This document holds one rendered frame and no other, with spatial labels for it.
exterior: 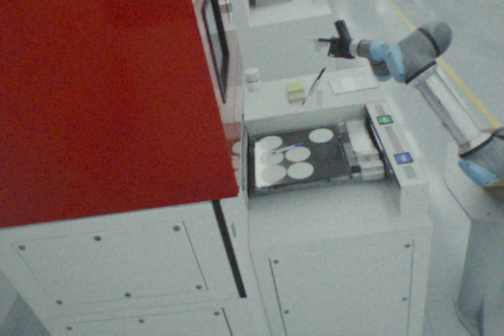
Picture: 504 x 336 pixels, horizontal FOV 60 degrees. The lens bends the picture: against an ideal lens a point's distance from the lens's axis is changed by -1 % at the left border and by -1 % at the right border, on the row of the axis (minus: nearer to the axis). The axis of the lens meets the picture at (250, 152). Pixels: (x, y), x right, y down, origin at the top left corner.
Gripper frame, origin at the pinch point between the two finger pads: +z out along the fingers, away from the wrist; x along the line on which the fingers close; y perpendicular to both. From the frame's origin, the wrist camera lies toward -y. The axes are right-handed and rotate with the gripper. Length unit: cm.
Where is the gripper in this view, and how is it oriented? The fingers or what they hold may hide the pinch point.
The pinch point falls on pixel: (319, 36)
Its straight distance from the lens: 206.3
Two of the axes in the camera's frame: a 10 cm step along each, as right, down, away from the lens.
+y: -0.2, 9.4, 3.5
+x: 7.9, -2.0, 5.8
